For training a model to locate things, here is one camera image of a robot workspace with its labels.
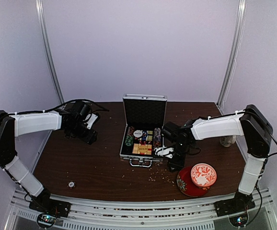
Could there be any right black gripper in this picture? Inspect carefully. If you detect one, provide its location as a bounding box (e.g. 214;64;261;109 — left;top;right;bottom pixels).
167;142;192;173

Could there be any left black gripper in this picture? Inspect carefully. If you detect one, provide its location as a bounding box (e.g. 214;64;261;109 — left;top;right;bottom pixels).
67;121;97;145

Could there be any yellow big blind button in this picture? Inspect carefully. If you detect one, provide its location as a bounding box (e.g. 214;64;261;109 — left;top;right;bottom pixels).
138;146;148;152

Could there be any red playing card box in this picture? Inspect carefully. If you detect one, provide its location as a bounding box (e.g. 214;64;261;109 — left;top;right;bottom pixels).
132;143;152;155

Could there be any aluminium poker case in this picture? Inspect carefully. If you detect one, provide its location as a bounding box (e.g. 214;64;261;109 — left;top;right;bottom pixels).
119;93;167;168

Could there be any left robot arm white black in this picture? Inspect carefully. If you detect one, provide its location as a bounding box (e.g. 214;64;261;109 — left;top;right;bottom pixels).
0;99;107;213

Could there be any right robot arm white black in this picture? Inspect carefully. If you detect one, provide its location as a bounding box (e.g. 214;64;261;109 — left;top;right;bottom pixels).
155;104;277;212

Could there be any red floral plate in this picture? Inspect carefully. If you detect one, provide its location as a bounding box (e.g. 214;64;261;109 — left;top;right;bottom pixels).
176;166;210;197

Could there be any orange white patterned bowl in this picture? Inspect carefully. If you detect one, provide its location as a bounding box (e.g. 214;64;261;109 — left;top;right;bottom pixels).
190;163;217;188

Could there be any green chip stack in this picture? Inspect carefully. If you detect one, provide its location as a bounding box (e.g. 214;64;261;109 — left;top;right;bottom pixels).
125;135;134;147

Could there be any white dealer button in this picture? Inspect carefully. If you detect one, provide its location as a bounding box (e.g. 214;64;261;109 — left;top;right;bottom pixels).
133;130;143;139

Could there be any black orange chip row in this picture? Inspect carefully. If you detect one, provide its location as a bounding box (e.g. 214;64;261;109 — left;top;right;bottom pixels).
127;126;135;137

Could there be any black orange poker chip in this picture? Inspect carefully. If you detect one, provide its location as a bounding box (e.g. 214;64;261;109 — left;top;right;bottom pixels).
68;181;76;189

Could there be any white patterned mug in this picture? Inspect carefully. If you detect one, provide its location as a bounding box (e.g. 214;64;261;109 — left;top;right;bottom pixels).
219;135;236;148

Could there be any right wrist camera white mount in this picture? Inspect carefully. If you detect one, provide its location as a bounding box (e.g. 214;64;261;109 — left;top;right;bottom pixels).
154;147;174;159

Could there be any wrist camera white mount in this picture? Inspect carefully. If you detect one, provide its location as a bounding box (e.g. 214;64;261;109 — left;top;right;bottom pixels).
154;147;174;159
84;113;100;129

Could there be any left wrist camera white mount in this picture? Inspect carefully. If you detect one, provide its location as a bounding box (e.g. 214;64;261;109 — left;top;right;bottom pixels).
84;113;100;129

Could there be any front aluminium rail base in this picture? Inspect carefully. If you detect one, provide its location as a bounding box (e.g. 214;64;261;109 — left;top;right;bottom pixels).
2;189;277;230

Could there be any left aluminium frame post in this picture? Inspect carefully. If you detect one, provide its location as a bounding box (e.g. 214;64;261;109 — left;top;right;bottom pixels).
35;0;65;103

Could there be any aluminium frame post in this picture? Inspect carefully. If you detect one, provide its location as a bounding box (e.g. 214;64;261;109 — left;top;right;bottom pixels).
35;0;65;103
217;0;247;111

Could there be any right aluminium frame post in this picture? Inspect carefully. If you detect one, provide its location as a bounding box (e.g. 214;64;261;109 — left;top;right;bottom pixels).
217;0;247;111

